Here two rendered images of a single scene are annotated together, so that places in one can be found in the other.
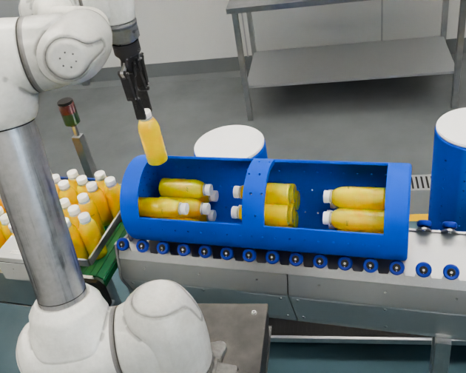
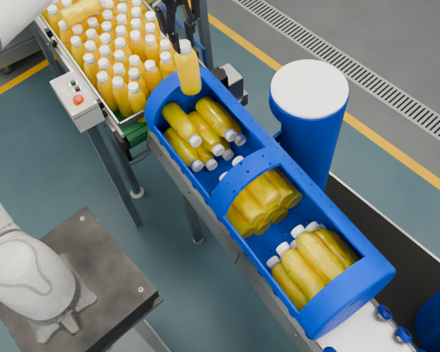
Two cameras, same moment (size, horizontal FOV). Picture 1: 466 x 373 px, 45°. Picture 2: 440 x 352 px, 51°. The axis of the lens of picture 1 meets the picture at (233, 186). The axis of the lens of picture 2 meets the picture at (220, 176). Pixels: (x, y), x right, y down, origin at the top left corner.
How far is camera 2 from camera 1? 93 cm
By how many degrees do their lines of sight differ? 35
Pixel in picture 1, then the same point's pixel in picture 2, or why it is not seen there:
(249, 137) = (332, 93)
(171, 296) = (17, 272)
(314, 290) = (252, 281)
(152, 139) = (182, 73)
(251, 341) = (115, 313)
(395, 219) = (312, 315)
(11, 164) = not seen: outside the picture
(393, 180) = (341, 283)
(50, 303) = not seen: outside the picture
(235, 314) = (129, 278)
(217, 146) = (296, 84)
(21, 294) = not seen: hidden behind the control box
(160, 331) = not seen: outside the picture
